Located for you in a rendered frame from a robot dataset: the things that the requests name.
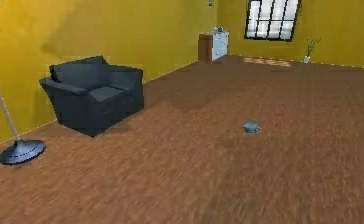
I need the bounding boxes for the small blue object on floor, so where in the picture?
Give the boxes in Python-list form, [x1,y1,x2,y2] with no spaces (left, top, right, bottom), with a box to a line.
[242,120,262,135]

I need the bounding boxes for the white and brown dresser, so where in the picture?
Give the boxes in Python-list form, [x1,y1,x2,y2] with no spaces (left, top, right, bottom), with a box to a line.
[198,30,230,63]

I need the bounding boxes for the dark blue armchair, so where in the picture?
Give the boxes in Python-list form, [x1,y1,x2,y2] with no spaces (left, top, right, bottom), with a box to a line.
[38,55,145,138]

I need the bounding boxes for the black framed window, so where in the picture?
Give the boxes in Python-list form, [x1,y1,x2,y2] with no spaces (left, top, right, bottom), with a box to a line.
[244,0,302,43]

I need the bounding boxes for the green plant in white vase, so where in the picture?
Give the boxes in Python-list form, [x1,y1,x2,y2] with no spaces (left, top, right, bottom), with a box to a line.
[302,37,322,65]

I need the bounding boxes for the floor lamp with dark base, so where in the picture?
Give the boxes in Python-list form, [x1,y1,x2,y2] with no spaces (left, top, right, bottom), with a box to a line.
[0,71,47,167]

